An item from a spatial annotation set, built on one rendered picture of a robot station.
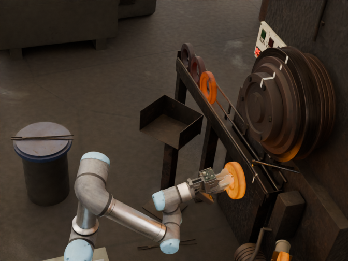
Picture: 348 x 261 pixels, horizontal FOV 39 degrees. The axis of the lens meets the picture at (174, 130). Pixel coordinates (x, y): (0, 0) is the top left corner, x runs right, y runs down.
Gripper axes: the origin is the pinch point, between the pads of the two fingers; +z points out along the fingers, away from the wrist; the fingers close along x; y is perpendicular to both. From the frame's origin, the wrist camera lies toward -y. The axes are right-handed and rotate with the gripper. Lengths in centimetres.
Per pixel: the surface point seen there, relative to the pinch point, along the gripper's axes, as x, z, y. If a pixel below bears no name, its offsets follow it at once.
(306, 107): -8.0, 27.9, 34.2
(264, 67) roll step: 19.7, 24.0, 35.4
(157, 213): 55, -34, -78
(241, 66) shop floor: 201, 80, -113
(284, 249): -29.6, 7.8, -17.1
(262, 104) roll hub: 7.5, 17.2, 28.0
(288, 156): -7.4, 20.9, 10.2
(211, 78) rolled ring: 79, 18, -12
